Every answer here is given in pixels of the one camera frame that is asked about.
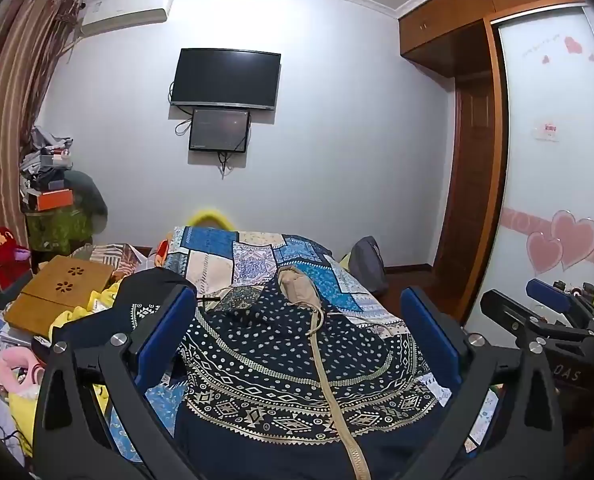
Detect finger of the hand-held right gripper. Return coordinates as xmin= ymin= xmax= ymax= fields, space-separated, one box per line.
xmin=525 ymin=279 xmax=594 ymax=330
xmin=479 ymin=290 xmax=594 ymax=357

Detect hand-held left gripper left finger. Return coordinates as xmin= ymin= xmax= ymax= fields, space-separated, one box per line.
xmin=31 ymin=282 xmax=199 ymax=480

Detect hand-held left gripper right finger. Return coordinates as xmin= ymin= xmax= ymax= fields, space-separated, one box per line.
xmin=399 ymin=286 xmax=566 ymax=480

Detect navy patterned garment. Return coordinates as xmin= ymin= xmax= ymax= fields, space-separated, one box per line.
xmin=62 ymin=265 xmax=478 ymax=480

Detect black cloth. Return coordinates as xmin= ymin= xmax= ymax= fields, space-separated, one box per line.
xmin=62 ymin=267 xmax=198 ymax=351

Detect striped patterned bag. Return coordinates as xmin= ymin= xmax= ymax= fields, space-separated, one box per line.
xmin=84 ymin=242 xmax=149 ymax=281

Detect yellow cloth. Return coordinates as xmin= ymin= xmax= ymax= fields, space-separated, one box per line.
xmin=7 ymin=282 xmax=125 ymax=461

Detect grey backpack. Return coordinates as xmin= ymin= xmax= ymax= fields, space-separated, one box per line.
xmin=349 ymin=236 xmax=389 ymax=295

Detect white heart sticker sliding door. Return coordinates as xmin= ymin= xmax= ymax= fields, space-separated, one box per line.
xmin=462 ymin=5 xmax=594 ymax=341

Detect wooden lap desk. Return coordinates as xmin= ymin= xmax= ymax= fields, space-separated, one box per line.
xmin=3 ymin=255 xmax=116 ymax=339

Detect blue patchwork blanket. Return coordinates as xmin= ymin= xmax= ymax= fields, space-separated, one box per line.
xmin=110 ymin=225 xmax=500 ymax=461

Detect yellow curved plastic object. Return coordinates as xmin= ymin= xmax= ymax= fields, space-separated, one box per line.
xmin=186 ymin=206 xmax=238 ymax=231

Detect green patterned cloth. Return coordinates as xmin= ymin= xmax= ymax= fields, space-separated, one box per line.
xmin=26 ymin=207 xmax=95 ymax=253

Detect orange box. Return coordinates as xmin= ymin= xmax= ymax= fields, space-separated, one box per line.
xmin=36 ymin=189 xmax=74 ymax=211

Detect pile of boxes and clutter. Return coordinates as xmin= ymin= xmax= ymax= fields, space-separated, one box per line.
xmin=20 ymin=125 xmax=75 ymax=196

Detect brown striped curtain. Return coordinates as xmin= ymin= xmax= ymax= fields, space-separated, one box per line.
xmin=0 ymin=0 xmax=85 ymax=306

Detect wooden wardrobe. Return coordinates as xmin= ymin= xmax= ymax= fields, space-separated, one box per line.
xmin=397 ymin=0 xmax=594 ymax=331

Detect white air conditioner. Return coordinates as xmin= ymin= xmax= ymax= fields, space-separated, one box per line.
xmin=80 ymin=0 xmax=176 ymax=38

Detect small black wall monitor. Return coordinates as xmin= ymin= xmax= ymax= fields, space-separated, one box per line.
xmin=188 ymin=108 xmax=252 ymax=154

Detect black wall television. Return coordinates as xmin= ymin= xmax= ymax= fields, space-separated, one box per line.
xmin=170 ymin=48 xmax=282 ymax=111

